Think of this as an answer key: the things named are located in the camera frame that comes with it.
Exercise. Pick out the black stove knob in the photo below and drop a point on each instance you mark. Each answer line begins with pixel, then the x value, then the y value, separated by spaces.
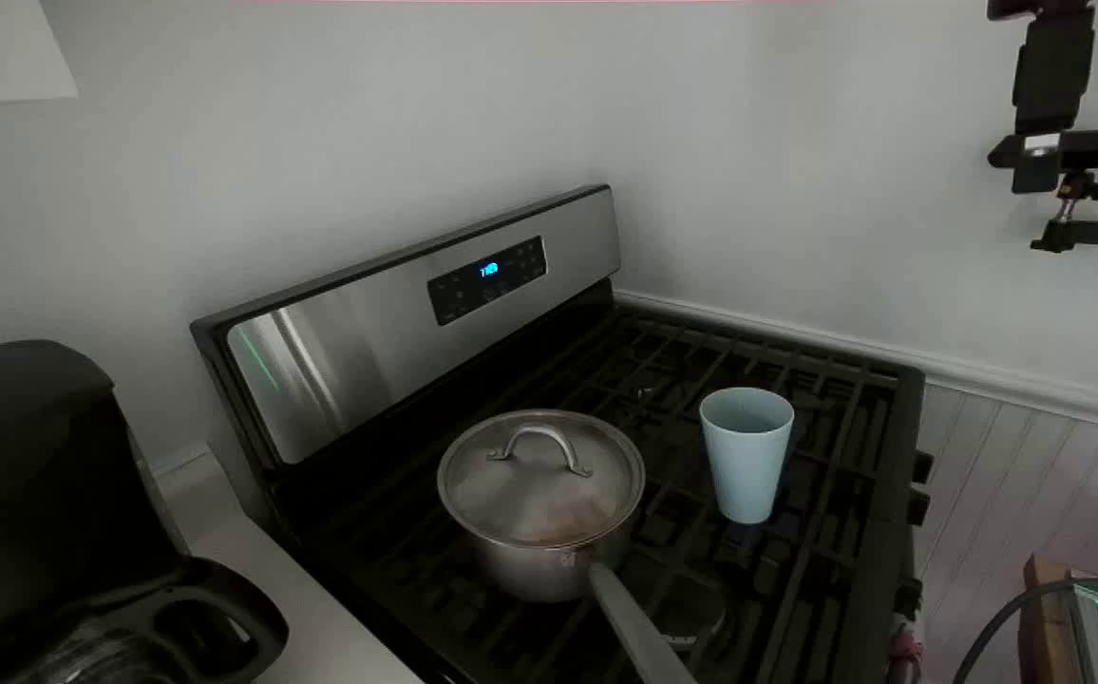
pixel 921 463
pixel 917 506
pixel 908 596

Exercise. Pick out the steel pot lid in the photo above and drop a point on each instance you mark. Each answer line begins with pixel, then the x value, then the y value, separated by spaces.
pixel 512 496

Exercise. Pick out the patterned dish towel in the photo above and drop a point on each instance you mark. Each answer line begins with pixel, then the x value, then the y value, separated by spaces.
pixel 904 646

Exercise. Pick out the black coffee maker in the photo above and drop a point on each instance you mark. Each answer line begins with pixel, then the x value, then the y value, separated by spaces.
pixel 28 480

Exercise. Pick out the light blue plastic cup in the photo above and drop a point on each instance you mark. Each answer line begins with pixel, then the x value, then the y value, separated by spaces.
pixel 745 461

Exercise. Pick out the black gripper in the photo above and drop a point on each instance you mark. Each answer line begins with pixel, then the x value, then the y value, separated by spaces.
pixel 1053 71

